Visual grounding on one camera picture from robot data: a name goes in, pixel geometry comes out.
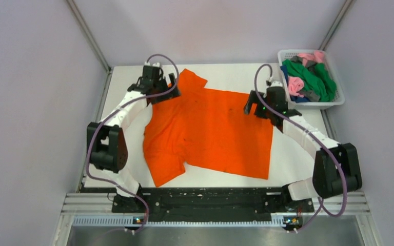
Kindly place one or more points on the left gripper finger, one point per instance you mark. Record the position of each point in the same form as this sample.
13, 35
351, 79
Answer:
173, 87
171, 95

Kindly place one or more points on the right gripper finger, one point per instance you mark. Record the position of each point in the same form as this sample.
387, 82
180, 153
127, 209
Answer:
252, 99
260, 110

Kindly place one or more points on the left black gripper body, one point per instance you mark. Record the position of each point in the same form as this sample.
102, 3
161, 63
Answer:
160, 85

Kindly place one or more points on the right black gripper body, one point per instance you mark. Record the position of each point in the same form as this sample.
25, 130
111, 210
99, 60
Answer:
265, 98

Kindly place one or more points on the orange t-shirt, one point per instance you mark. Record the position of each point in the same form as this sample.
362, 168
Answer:
208, 129

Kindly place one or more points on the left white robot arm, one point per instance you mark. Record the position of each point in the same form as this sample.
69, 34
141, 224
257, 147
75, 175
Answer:
107, 152

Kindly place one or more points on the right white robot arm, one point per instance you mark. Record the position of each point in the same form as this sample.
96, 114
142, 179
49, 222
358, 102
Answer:
336, 169

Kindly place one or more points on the blue t-shirt in basket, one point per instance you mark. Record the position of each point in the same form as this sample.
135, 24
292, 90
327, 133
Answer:
295, 99

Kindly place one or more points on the pink t-shirt in basket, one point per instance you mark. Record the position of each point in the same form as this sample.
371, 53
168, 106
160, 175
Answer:
310, 61

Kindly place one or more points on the white plastic laundry basket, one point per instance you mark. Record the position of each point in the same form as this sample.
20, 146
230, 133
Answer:
339, 99

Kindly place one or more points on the grey t-shirt in basket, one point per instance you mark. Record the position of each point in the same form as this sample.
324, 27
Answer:
301, 82

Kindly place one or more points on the green t-shirt in basket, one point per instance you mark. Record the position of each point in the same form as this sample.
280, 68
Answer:
329, 83

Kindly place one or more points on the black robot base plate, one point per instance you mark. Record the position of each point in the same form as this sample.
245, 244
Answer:
210, 204

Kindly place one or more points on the aluminium frame rail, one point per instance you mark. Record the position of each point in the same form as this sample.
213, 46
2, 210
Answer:
99, 203

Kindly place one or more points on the grey slotted cable duct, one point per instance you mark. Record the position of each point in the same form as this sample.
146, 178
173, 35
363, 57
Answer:
136, 221

